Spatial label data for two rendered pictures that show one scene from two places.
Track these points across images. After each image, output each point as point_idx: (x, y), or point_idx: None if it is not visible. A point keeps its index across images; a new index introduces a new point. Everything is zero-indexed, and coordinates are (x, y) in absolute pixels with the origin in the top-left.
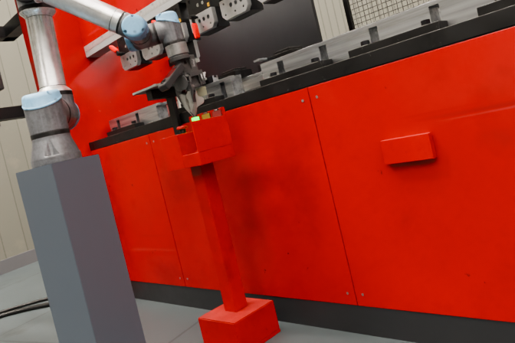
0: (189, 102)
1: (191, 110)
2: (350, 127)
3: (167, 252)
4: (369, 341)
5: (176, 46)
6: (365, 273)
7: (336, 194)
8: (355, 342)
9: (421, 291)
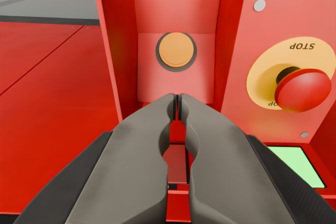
0: (154, 132)
1: (167, 100)
2: None
3: None
4: (82, 10)
5: None
6: (56, 33)
7: (24, 67)
8: (89, 5)
9: (14, 27)
